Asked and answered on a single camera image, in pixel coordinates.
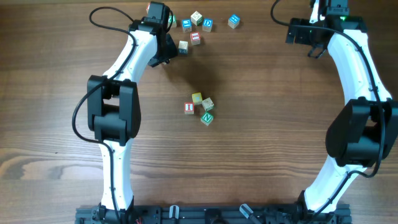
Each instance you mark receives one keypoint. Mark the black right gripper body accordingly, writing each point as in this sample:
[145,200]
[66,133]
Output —
[303,35]

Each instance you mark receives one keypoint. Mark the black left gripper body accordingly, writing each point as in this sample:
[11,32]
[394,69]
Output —
[165,52]

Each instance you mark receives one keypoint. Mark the yellow O letter block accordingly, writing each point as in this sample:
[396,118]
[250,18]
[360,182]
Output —
[197,98]

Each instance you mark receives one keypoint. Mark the red I letter block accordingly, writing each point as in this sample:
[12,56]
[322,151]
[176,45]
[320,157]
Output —
[189,108]

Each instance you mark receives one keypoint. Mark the green J letter block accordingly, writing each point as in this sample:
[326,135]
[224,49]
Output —
[207,104]

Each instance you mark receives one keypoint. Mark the green N letter block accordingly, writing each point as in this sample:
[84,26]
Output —
[207,118]

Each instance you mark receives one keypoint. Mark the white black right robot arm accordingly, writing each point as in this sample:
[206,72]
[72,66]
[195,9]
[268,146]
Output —
[365,130]

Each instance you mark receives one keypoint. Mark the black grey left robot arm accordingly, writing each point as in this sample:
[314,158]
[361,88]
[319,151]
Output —
[114,114]

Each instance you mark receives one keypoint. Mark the red Y letter block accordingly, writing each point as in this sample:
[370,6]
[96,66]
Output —
[148,7]

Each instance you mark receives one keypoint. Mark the green Z letter block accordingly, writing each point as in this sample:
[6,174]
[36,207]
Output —
[172,21]

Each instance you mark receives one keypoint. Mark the blue L letter block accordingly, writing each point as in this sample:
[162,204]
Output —
[186,25]

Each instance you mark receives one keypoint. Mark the blue 2 number block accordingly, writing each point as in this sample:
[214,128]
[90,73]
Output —
[183,47]

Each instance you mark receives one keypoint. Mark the plain top green-sided block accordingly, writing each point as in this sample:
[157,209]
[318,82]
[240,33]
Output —
[196,18]

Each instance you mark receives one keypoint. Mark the red E letter block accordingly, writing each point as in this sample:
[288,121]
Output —
[195,38]

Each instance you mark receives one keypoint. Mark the blue D letter block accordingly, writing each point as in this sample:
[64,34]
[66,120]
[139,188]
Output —
[207,25]

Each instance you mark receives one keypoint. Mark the blue symbol block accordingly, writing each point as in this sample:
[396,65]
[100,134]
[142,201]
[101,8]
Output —
[234,21]

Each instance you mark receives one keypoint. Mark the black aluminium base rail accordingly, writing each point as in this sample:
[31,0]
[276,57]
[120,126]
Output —
[279,213]

